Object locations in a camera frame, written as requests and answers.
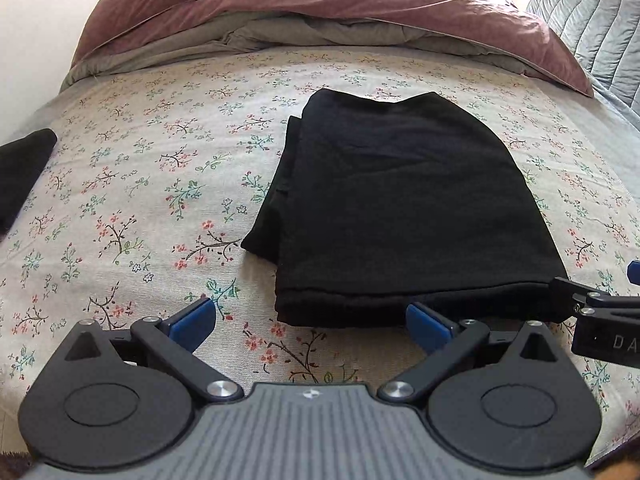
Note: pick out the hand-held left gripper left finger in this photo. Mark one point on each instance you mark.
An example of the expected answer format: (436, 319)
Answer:
(192, 327)

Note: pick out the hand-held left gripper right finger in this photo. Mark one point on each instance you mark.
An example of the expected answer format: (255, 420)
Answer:
(425, 327)

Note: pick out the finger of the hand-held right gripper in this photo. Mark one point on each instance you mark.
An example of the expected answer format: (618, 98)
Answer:
(635, 272)
(565, 290)

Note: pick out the black fleece pants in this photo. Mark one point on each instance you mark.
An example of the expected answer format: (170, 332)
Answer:
(400, 200)

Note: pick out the floral bed sheet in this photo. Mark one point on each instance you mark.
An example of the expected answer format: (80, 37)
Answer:
(150, 185)

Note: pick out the brown fuzzy rug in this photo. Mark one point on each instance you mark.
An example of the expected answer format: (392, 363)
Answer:
(10, 465)

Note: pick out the folded black garment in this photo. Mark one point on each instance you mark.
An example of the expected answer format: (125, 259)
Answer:
(20, 170)

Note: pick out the grey quilted headboard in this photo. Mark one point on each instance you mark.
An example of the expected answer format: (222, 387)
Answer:
(590, 15)

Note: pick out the pink and grey duvet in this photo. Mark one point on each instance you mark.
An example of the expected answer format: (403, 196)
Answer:
(300, 5)

